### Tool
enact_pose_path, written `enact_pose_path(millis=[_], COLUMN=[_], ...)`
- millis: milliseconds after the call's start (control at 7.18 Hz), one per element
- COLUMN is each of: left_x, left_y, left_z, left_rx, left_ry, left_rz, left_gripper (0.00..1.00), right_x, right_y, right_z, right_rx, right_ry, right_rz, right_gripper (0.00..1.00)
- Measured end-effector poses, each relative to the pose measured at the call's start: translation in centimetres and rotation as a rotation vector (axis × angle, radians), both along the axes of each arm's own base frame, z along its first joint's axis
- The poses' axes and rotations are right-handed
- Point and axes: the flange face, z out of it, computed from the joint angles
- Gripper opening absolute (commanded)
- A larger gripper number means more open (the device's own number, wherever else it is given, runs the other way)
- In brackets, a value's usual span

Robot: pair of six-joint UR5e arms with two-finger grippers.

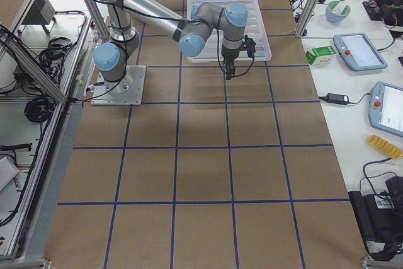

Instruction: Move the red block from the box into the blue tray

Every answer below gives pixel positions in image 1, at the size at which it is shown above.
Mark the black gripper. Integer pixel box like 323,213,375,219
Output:
221,40,242,80

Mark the clear plastic box lid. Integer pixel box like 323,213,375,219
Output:
187,0,271,64

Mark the green white carton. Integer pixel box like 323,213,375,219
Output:
305,45,336,66

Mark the black power adapter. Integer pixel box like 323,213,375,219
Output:
326,93,349,105

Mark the blue teach pendant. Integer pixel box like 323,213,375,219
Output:
333,33,388,71
368,81,403,137

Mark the yellow toy corn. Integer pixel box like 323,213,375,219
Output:
367,135,402,159

